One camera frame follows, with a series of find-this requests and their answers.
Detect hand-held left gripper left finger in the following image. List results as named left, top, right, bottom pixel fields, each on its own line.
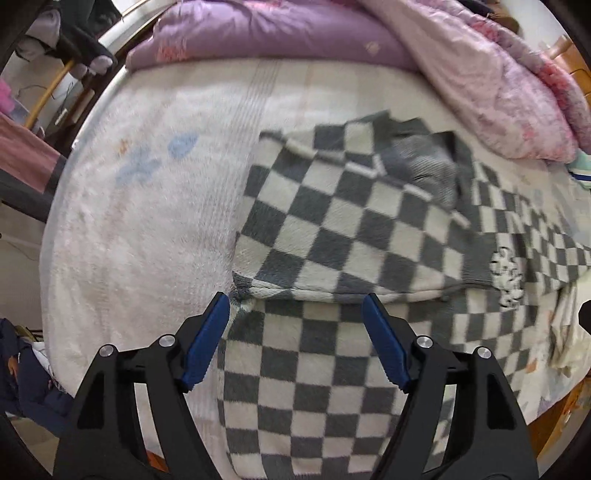
left=53, top=292, right=232, bottom=480

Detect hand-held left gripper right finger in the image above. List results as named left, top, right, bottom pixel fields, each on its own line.
left=361, top=292, right=540, bottom=480

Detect grey white checkered garment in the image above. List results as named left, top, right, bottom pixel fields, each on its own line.
left=217, top=110, right=591, bottom=480

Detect navy clothes pile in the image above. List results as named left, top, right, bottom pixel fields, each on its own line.
left=0, top=318, right=75, bottom=435

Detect dark hanging clothes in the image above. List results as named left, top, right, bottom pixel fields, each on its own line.
left=14, top=0, right=119, bottom=77

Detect cream printed cloth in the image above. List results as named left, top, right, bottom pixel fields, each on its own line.
left=549, top=281, right=591, bottom=381

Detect orange wooden furniture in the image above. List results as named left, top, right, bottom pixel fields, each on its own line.
left=525, top=382, right=583, bottom=462

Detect white fleece blanket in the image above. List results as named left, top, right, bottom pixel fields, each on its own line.
left=39, top=58, right=591, bottom=480

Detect teal striped cloth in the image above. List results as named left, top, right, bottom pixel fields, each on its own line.
left=567, top=150, right=591, bottom=190

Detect pink floral quilt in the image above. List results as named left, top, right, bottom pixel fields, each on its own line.
left=359, top=0, right=591, bottom=163

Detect wooden headboard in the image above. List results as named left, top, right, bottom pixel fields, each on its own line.
left=549, top=34, right=591, bottom=109

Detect maroon cloth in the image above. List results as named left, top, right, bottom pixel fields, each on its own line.
left=0, top=110, right=68, bottom=197

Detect curved wooden rod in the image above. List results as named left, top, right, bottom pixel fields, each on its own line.
left=24, top=59, right=75, bottom=131

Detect purple quilt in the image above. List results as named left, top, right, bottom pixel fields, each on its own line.
left=126, top=0, right=422, bottom=73

